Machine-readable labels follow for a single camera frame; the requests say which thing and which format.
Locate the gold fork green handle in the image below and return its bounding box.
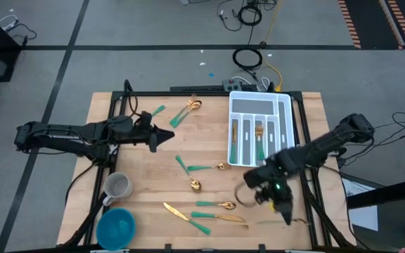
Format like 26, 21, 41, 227
255, 123, 266, 162
169, 93, 197, 127
186, 162, 232, 172

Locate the yellow hanging cable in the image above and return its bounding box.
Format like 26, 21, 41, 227
262, 0, 283, 91

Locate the black table frame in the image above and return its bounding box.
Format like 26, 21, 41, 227
58, 79, 358, 253

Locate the white cutlery tray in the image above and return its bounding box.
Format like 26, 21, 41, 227
226, 90, 297, 168

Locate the blue bowl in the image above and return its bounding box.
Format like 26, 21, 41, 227
96, 207, 136, 251

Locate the coiled black cable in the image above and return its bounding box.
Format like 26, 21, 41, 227
231, 46, 264, 71
236, 4, 262, 27

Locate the white cable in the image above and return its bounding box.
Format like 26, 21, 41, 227
231, 75, 254, 86

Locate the black beam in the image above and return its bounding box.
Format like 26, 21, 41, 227
346, 174, 405, 210

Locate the long black bar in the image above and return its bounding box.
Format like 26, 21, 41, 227
169, 84, 259, 93

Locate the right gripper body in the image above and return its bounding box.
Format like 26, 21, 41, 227
243, 164, 293, 208

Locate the grey patterned mug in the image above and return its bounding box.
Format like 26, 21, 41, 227
101, 171, 134, 207

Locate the white paper sheet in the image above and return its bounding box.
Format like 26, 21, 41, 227
341, 177, 380, 232

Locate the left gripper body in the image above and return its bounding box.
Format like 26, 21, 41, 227
116, 117, 154, 145

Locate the grey power strip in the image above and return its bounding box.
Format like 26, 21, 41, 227
222, 79, 244, 92

